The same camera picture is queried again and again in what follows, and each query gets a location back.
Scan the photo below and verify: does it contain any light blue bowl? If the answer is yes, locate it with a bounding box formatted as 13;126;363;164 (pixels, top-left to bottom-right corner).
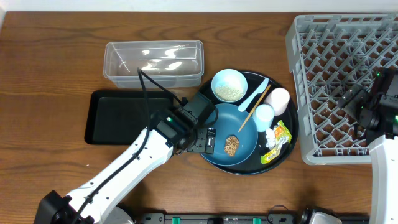
211;69;248;103

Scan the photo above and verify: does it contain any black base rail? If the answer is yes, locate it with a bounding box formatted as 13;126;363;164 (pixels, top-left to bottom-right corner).
137;213;299;224

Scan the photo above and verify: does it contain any brown mushroom food scrap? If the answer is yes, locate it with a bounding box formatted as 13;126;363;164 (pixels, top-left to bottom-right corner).
224;135;239;156

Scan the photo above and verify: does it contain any light blue cup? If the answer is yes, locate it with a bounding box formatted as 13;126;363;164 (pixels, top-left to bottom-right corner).
252;104;274;133

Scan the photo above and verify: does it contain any pink cup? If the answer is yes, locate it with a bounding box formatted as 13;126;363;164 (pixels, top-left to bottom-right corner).
264;88;290;116

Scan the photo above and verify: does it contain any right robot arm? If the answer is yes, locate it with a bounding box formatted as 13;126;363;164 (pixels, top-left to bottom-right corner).
338;68;397;224

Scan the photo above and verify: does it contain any blue plate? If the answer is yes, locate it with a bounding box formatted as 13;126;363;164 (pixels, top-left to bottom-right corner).
202;103;258;166

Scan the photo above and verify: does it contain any black round tray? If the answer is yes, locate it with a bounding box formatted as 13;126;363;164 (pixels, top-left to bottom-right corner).
187;70;300;176

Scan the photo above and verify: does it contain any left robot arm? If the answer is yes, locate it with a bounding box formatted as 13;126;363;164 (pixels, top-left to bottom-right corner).
34;105;218;224

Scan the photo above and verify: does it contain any grey dishwasher rack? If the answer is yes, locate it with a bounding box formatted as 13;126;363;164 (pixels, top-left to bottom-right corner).
285;13;397;165

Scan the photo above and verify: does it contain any yellow snack wrapper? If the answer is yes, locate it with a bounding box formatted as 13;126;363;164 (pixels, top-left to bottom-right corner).
261;120;292;164

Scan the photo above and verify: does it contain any wooden chopstick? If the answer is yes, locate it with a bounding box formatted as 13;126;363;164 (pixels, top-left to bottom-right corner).
238;85;271;132

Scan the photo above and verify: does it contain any black rectangular tray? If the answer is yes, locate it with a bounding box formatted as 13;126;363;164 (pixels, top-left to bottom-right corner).
84;90;174;146

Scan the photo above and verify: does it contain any clear plastic bin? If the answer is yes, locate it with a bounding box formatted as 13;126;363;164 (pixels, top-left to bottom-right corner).
103;40;205;89

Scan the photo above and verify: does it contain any white tissue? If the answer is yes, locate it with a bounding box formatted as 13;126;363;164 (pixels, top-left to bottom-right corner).
266;128;275;149

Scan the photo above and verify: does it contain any light blue plastic knife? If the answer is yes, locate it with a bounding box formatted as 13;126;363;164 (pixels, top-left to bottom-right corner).
238;78;269;112

